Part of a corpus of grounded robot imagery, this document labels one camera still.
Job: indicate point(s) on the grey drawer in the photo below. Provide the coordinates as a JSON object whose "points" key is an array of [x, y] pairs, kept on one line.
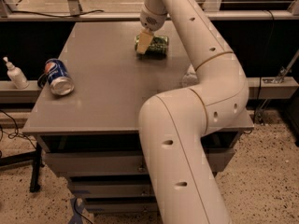
{"points": [[119, 163], [112, 189], [121, 205]]}

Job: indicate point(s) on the white plastic water bottle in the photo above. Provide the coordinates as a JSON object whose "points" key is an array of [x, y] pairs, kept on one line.
{"points": [[190, 78]]}

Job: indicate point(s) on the green soda can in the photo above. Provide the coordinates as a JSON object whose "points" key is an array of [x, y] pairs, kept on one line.
{"points": [[158, 45]]}

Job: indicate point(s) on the blue Pepsi can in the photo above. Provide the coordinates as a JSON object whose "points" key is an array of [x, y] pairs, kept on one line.
{"points": [[58, 77]]}

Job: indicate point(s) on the bottom grey drawer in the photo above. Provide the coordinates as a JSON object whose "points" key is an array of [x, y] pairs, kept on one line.
{"points": [[121, 205]]}

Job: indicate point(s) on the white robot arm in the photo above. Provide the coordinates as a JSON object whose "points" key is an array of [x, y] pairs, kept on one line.
{"points": [[172, 123]]}

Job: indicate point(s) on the top grey drawer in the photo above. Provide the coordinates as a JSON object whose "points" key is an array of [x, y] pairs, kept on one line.
{"points": [[119, 163]]}

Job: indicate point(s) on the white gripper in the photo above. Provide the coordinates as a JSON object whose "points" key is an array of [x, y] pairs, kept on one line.
{"points": [[151, 20]]}

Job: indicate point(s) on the white pump dispenser bottle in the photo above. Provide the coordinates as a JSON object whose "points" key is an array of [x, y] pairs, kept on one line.
{"points": [[16, 75]]}

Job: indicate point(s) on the metal frame rail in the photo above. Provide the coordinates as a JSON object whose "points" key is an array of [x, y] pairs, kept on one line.
{"points": [[62, 16]]}

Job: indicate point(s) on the grey drawer cabinet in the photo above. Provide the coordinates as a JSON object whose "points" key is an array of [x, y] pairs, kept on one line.
{"points": [[111, 84]]}

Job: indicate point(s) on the black stand leg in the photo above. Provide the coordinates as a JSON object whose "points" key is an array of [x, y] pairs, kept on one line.
{"points": [[34, 157]]}

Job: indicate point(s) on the middle grey drawer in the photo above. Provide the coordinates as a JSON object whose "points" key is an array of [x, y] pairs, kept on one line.
{"points": [[112, 189]]}

